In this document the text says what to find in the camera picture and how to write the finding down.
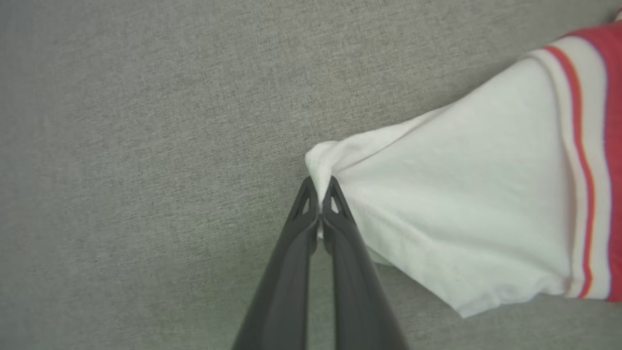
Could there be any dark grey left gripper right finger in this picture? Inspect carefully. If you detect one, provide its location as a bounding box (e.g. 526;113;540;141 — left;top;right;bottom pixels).
321;175;410;350

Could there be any grey fabric sofa cushion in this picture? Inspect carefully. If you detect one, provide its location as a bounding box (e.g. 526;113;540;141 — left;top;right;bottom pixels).
0;0;622;350

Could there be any red and white jersey shirt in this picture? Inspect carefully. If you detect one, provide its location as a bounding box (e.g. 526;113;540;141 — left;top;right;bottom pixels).
305;9;622;319

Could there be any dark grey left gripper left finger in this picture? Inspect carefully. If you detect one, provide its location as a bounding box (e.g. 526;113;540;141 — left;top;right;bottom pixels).
232;175;321;350

